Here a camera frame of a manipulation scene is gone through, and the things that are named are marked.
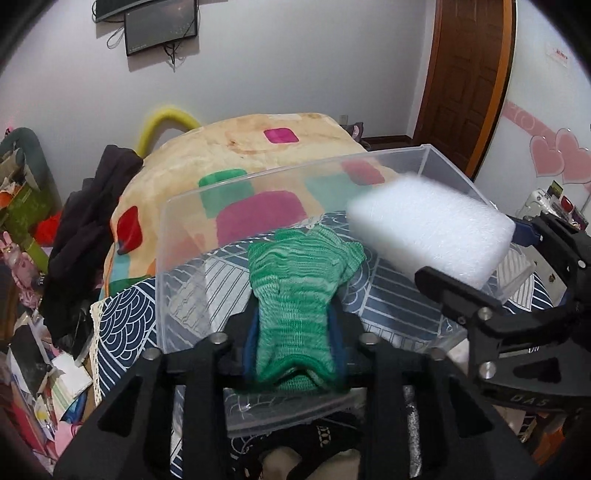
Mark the white wardrobe with hearts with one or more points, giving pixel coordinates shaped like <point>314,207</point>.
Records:
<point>543,133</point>

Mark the small wall monitor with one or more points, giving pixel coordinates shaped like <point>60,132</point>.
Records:
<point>159,23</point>

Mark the navy patterned tablecloth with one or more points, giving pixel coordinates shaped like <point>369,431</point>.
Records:
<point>138,332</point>

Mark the beige colourful-squares blanket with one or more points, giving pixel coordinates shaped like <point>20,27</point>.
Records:
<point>210,156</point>

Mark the brown wooden door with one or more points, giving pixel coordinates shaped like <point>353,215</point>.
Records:
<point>469,70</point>

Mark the white foam block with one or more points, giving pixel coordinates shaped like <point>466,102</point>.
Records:
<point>415,222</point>

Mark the grey curved pillow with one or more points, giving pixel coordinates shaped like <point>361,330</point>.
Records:
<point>24,146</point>

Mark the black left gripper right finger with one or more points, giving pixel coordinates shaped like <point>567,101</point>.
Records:
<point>461,436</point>

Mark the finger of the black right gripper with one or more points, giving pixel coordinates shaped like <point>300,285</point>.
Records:
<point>528,232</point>
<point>459,302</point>

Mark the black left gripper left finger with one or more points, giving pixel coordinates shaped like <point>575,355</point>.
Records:
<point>128,436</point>

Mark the green cardboard box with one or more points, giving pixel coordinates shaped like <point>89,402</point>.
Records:
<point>23,213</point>

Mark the large wall television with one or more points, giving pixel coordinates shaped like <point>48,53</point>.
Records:
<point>105,9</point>

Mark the pink bunny toy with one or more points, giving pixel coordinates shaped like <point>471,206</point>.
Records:
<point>24,273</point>

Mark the black clothes pile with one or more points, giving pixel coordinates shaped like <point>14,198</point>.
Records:
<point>82,242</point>

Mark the yellow curved pillow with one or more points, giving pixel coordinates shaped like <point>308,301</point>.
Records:
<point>162,116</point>

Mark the green knitted cloth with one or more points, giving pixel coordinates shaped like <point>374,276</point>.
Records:
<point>294,278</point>

